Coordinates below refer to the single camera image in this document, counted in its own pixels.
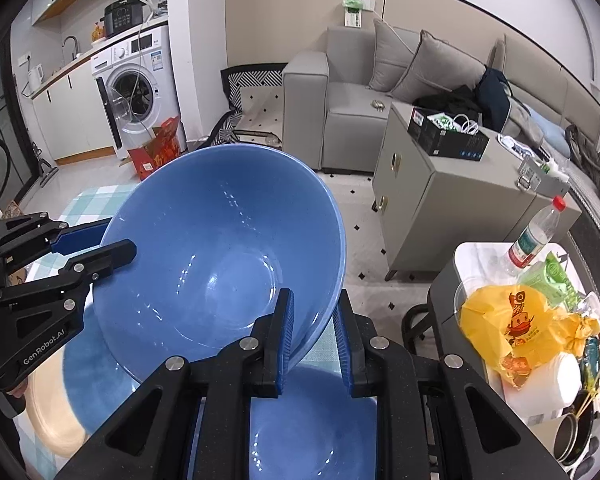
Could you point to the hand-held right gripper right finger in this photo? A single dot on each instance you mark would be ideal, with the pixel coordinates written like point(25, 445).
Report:
point(342, 355)

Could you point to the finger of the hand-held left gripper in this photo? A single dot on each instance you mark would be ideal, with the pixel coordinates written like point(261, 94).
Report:
point(110, 255)
point(80, 237)

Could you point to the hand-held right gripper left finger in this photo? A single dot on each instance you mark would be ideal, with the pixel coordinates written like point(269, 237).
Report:
point(287, 345)

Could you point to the blue bowl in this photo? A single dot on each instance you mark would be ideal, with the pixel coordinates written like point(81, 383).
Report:
point(215, 240)
point(310, 425)

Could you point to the beige plate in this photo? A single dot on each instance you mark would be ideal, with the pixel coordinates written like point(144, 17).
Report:
point(55, 420)

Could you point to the person's left forearm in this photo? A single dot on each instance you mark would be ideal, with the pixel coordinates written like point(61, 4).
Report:
point(0, 425)

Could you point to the upright floor cleaner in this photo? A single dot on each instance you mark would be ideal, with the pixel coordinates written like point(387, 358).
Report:
point(47, 172)

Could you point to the black side table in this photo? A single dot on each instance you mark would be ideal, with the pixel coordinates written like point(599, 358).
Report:
point(440, 290)

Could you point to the red cardboard box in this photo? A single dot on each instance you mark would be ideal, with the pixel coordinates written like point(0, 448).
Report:
point(165, 145)

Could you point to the white kitchen cabinet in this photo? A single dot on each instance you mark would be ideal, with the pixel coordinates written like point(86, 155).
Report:
point(75, 110)

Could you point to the yellow plastic bag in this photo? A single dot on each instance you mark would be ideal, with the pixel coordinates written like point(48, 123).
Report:
point(505, 320)

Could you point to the white kettle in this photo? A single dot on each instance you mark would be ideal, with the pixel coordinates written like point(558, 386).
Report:
point(36, 76)

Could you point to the grey side cabinet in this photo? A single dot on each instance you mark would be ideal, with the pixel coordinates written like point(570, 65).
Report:
point(430, 200)

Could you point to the kitchen faucet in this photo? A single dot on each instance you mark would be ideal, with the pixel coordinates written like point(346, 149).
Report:
point(76, 47)

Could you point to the white washing machine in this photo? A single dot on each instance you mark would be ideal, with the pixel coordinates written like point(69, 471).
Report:
point(150, 60)

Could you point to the yellow red ornament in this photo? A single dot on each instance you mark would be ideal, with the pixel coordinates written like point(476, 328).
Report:
point(98, 34)

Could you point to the green packet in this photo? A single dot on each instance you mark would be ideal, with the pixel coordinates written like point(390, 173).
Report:
point(547, 280)

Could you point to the white takeaway container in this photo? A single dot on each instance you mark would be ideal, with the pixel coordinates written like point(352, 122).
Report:
point(560, 380)

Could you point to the plastic bottle with red cap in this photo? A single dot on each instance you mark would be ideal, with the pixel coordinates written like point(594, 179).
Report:
point(532, 240)

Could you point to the black pressure cooker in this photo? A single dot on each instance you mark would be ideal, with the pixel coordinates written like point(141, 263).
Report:
point(125, 20)

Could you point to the black box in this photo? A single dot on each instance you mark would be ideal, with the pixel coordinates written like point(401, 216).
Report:
point(445, 137)

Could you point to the black takeaway bowl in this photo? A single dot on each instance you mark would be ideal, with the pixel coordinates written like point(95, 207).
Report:
point(572, 435)

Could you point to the grey sofa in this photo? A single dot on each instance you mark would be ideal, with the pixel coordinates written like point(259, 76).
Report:
point(345, 105)

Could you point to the grey latched case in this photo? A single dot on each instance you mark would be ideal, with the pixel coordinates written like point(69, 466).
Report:
point(540, 175)

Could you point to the black jacket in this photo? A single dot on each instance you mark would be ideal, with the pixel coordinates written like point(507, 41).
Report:
point(445, 100)

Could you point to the dark blue backpack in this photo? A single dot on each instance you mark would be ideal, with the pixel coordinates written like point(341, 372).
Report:
point(492, 97)

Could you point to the grey cushion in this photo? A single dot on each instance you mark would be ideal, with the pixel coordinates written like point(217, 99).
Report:
point(440, 70)
point(390, 55)

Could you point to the grey jacket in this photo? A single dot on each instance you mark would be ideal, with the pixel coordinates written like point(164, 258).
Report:
point(595, 165)

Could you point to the white and green wall box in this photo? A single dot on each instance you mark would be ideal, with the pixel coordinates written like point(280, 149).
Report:
point(352, 12)

